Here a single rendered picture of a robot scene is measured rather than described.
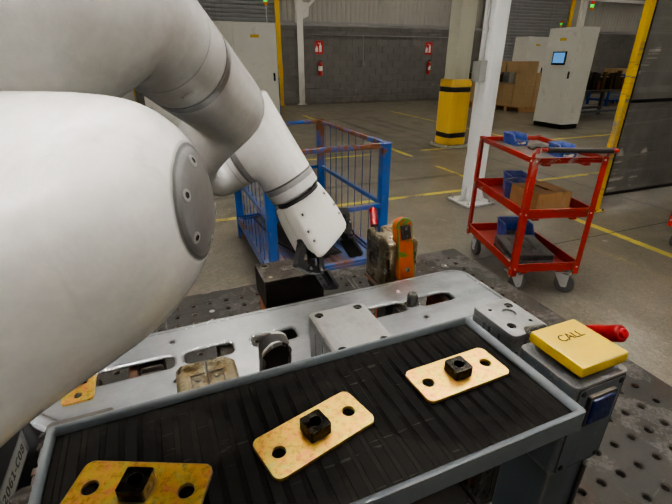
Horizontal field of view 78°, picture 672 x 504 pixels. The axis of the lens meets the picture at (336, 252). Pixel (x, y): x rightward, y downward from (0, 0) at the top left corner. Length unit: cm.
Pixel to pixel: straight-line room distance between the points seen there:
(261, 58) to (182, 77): 816
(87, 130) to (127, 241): 5
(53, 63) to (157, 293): 16
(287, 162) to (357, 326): 27
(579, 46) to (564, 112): 128
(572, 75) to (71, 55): 1048
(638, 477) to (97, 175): 100
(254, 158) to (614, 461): 87
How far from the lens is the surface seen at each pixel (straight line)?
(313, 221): 67
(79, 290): 18
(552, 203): 284
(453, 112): 762
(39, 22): 30
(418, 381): 36
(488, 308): 68
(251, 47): 850
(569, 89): 1066
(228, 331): 71
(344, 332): 50
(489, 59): 447
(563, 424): 37
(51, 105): 22
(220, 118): 45
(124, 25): 31
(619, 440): 109
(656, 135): 542
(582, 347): 46
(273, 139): 63
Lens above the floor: 140
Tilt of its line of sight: 25 degrees down
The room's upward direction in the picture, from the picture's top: straight up
